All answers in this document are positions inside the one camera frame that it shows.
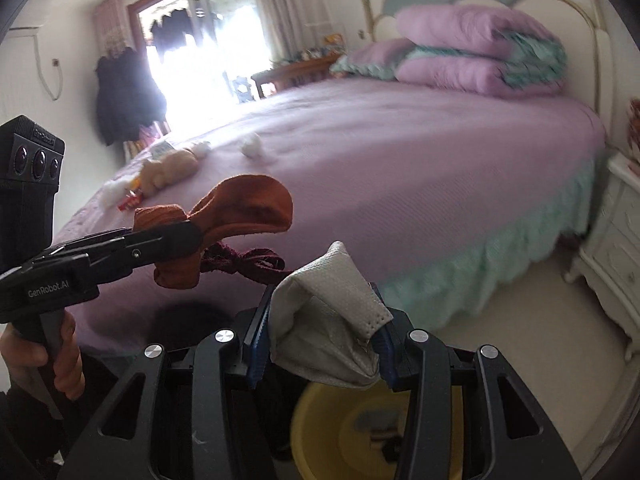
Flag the purple folded quilt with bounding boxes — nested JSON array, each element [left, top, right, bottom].
[[395, 4, 567, 99]]

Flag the person left hand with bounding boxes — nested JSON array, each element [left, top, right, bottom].
[[1, 312, 85, 402]]

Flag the dark hanging coats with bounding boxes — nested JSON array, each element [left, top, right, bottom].
[[96, 47, 167, 145]]

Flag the white cotton ball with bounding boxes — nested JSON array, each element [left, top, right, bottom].
[[99, 177, 130, 210]]

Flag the pink curtain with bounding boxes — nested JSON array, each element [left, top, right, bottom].
[[256, 0, 331, 62], [93, 0, 130, 58]]

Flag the purple pillow green frill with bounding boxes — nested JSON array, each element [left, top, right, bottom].
[[330, 38, 416, 81]]

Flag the white air conditioner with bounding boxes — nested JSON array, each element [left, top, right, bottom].
[[6, 26, 41, 39]]

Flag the round bed purple sheet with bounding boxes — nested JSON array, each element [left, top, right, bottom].
[[52, 77, 609, 356]]

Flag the white milk carton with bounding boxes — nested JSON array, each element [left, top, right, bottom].
[[149, 140, 175, 160]]

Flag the white fluffy ball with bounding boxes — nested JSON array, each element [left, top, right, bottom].
[[190, 142, 212, 159]]

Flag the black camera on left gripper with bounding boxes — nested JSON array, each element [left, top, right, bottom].
[[0, 115, 65, 272]]

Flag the pink left curtain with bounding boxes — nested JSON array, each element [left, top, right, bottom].
[[93, 0, 130, 58]]

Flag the white sock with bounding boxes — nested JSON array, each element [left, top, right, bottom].
[[240, 132, 264, 158]]

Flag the pink right curtain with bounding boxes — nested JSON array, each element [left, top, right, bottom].
[[256, 0, 331, 62]]

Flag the white nightstand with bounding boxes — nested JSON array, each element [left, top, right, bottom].
[[564, 154, 640, 361]]

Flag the white paper tissue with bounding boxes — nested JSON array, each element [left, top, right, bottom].
[[268, 240, 393, 389]]

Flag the blue white headboard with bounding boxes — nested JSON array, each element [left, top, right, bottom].
[[360, 0, 615, 136]]

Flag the yellow trash bin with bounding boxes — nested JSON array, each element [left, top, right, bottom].
[[290, 378, 467, 480]]

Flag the wooden desk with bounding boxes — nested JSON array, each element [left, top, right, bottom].
[[252, 53, 341, 100]]

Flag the plush doll on nightstand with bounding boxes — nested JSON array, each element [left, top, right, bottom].
[[627, 98, 640, 164]]

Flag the tan teddy bear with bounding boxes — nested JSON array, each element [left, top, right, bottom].
[[139, 150, 200, 198]]

